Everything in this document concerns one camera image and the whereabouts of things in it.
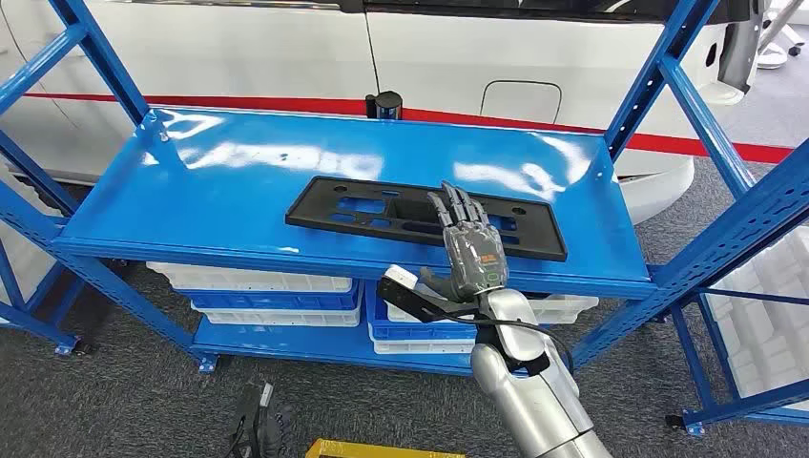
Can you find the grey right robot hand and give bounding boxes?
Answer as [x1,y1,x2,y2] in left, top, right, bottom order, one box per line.
[420,181,508,302]

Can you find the blue steel shelf rack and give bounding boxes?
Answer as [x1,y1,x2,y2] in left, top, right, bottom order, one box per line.
[651,265,809,437]
[0,0,809,381]
[0,239,96,357]

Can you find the white plastic bin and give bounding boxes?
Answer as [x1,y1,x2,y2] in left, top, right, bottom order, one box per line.
[146,261,353,293]
[706,226,809,406]
[191,302,363,328]
[385,293,600,324]
[368,325,475,355]
[0,160,61,304]

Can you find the white car body red stripe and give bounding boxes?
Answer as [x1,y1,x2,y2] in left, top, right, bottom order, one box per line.
[0,0,791,225]

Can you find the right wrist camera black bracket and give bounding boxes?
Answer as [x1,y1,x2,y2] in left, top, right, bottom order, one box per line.
[377,265,482,323]

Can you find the yellow floor tape square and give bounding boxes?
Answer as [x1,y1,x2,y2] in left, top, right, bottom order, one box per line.
[305,438,466,458]

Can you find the black plastic plate frame part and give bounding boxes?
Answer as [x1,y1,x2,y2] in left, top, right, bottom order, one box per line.
[285,176,569,263]

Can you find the black cylindrical sensor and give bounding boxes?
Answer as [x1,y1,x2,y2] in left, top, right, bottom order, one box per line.
[364,91,404,121]

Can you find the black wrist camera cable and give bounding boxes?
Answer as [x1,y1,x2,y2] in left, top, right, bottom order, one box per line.
[442,311,575,375]

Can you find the white floor stand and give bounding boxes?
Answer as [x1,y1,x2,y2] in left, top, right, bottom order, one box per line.
[755,0,809,71]

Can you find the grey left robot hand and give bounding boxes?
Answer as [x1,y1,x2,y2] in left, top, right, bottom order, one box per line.
[256,404,295,458]

